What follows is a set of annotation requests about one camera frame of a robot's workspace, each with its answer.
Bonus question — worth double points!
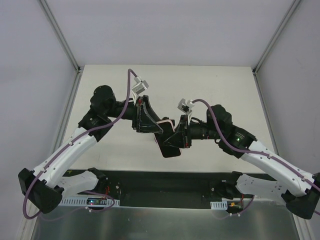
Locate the white cable duct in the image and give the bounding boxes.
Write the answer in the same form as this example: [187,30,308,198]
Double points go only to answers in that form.
[59,196,120,208]
[210,200,228,211]

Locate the white left cable duct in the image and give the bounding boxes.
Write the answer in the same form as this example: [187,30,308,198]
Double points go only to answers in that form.
[59,196,120,208]

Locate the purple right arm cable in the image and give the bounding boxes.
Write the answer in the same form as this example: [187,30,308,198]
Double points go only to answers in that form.
[189,98,320,216]

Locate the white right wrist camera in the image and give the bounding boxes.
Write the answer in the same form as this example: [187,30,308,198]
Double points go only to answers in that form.
[177,98,195,121]

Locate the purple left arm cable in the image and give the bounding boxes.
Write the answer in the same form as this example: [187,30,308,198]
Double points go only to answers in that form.
[22,68,139,220]

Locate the phone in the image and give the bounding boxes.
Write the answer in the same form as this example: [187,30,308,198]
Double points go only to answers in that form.
[154,119,181,158]

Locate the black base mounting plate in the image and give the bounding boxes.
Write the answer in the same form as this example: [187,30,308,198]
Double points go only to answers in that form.
[62,169,258,208]

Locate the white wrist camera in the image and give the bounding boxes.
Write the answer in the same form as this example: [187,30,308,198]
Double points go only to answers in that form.
[177,98,195,121]
[131,76,149,103]

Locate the aluminium frame post left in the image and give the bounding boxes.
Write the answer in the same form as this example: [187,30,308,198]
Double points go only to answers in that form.
[37,0,81,73]

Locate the aluminium frame post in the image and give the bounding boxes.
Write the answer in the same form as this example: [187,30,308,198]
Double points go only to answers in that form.
[251,0,302,76]
[37,0,81,73]

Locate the white right cable duct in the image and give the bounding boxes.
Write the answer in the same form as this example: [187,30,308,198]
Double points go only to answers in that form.
[210,200,228,211]

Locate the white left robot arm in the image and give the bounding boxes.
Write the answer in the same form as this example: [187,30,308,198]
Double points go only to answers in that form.
[18,82,164,214]

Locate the aluminium frame post right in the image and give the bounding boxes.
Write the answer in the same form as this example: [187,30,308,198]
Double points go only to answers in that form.
[251,0,302,76]

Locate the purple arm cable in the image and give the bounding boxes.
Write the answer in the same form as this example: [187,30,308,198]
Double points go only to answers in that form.
[22,68,139,220]
[189,98,320,216]

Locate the aluminium table rail right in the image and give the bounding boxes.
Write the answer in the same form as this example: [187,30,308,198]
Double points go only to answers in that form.
[252,74,311,240]

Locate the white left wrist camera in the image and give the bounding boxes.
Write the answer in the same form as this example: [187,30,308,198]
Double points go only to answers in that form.
[131,76,149,103]

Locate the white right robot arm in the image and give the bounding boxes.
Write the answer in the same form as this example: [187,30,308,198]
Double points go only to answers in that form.
[163,104,320,220]

